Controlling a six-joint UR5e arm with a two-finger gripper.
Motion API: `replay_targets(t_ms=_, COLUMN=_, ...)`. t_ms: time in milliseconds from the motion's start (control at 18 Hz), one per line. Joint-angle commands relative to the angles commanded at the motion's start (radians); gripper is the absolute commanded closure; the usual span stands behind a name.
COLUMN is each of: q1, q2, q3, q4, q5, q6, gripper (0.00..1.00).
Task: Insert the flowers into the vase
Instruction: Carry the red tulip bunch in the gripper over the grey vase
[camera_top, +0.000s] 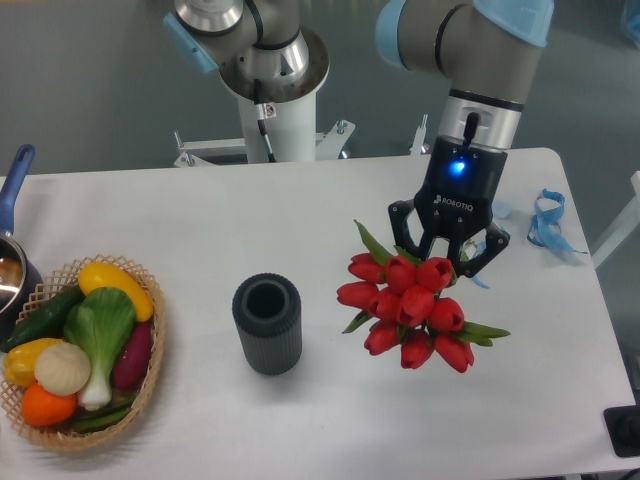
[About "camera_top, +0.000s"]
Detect dark grey ribbed vase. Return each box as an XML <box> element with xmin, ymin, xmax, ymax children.
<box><xmin>232</xmin><ymin>273</ymin><xmax>303</xmax><ymax>376</ymax></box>

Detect purple sweet potato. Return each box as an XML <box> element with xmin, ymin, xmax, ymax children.
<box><xmin>112</xmin><ymin>323</ymin><xmax>153</xmax><ymax>390</ymax></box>

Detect white metal base frame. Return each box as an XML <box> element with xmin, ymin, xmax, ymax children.
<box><xmin>173</xmin><ymin>114</ymin><xmax>431</xmax><ymax>168</ymax></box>

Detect blue handled saucepan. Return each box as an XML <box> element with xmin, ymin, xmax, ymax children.
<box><xmin>1</xmin><ymin>144</ymin><xmax>42</xmax><ymax>341</ymax></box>

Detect blue object top right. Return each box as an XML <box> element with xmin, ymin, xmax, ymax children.
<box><xmin>620</xmin><ymin>0</ymin><xmax>640</xmax><ymax>47</ymax></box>

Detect curved blue tape strip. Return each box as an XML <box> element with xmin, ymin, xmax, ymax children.
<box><xmin>463</xmin><ymin>239</ymin><xmax>490</xmax><ymax>290</ymax></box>

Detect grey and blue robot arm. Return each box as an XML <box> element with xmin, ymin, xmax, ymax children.
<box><xmin>163</xmin><ymin>1</ymin><xmax>554</xmax><ymax>277</ymax></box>

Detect woven wicker basket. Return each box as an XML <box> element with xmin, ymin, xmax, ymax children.
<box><xmin>1</xmin><ymin>255</ymin><xmax>167</xmax><ymax>452</ymax></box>

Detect black device at edge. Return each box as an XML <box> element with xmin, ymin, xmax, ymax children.
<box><xmin>603</xmin><ymin>405</ymin><xmax>639</xmax><ymax>458</ymax></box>

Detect green bean pods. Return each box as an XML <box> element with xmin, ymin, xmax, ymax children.
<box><xmin>71</xmin><ymin>397</ymin><xmax>134</xmax><ymax>434</ymax></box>

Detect pale blue tape scrap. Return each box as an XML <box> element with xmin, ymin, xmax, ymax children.
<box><xmin>492</xmin><ymin>200</ymin><xmax>512</xmax><ymax>220</ymax></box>

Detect red tulip bouquet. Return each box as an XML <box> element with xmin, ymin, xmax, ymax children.
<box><xmin>336</xmin><ymin>223</ymin><xmax>510</xmax><ymax>373</ymax></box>

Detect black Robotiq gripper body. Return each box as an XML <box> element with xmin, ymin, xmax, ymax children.
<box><xmin>414</xmin><ymin>136</ymin><xmax>508</xmax><ymax>251</ymax></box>

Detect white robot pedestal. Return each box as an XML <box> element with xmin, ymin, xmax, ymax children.
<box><xmin>237</xmin><ymin>93</ymin><xmax>316</xmax><ymax>164</ymax></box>

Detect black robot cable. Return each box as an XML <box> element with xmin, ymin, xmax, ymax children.
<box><xmin>252</xmin><ymin>78</ymin><xmax>278</xmax><ymax>164</ymax></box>

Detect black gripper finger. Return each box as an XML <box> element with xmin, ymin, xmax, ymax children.
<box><xmin>457</xmin><ymin>223</ymin><xmax>511</xmax><ymax>278</ymax></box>
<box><xmin>388</xmin><ymin>200</ymin><xmax>433</xmax><ymax>260</ymax></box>

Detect yellow bell pepper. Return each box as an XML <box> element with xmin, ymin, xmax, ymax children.
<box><xmin>3</xmin><ymin>338</ymin><xmax>63</xmax><ymax>388</ymax></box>

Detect white frame at right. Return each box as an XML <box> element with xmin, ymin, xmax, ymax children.
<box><xmin>591</xmin><ymin>171</ymin><xmax>639</xmax><ymax>269</ymax></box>

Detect dark green cucumber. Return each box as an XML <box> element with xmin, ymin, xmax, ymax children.
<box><xmin>1</xmin><ymin>285</ymin><xmax>85</xmax><ymax>353</ymax></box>

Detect crumpled blue tape strip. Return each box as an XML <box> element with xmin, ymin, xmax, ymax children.
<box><xmin>527</xmin><ymin>188</ymin><xmax>587</xmax><ymax>254</ymax></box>

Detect orange fruit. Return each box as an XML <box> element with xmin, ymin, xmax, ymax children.
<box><xmin>21</xmin><ymin>383</ymin><xmax>77</xmax><ymax>427</ymax></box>

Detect green bok choy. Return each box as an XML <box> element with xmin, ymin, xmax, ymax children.
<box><xmin>64</xmin><ymin>287</ymin><xmax>136</xmax><ymax>411</ymax></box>

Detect white garlic bulb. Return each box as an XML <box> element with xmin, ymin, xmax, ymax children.
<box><xmin>34</xmin><ymin>342</ymin><xmax>91</xmax><ymax>396</ymax></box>

